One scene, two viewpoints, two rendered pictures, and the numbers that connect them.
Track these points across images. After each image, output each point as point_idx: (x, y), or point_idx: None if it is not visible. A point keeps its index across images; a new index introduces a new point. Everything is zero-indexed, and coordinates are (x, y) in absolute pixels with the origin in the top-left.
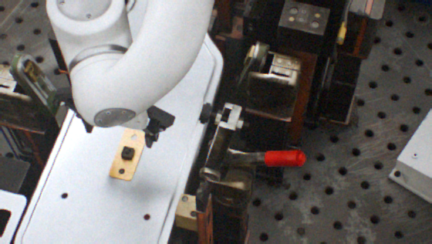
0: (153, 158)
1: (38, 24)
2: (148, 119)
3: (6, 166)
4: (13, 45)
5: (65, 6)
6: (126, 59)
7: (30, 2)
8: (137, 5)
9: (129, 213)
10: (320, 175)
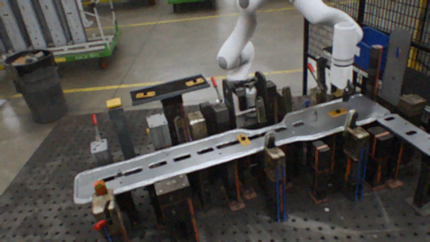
0: (332, 109)
1: (306, 240)
2: (323, 115)
3: (375, 132)
4: (324, 241)
5: (351, 24)
6: (349, 16)
7: None
8: (291, 136)
9: (351, 104)
10: None
